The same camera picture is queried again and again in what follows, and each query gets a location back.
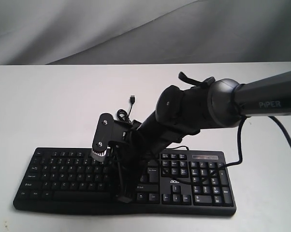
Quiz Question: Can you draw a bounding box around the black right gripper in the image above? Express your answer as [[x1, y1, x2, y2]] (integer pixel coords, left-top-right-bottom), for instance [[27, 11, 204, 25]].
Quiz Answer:
[[109, 120, 147, 203]]

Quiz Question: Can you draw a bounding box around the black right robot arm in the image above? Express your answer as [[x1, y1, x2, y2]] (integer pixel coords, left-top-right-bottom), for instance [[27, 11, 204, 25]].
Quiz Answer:
[[109, 71, 291, 203]]

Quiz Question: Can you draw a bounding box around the black acer keyboard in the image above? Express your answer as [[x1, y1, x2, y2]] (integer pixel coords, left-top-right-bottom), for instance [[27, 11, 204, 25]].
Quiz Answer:
[[13, 147, 236, 217]]

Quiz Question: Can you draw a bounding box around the black keyboard usb cable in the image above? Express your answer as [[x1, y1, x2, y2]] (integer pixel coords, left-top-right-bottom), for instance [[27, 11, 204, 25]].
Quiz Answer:
[[116, 95, 190, 153]]

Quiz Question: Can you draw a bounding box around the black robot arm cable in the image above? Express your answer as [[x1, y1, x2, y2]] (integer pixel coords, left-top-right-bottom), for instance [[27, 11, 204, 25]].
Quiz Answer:
[[160, 115, 291, 187]]

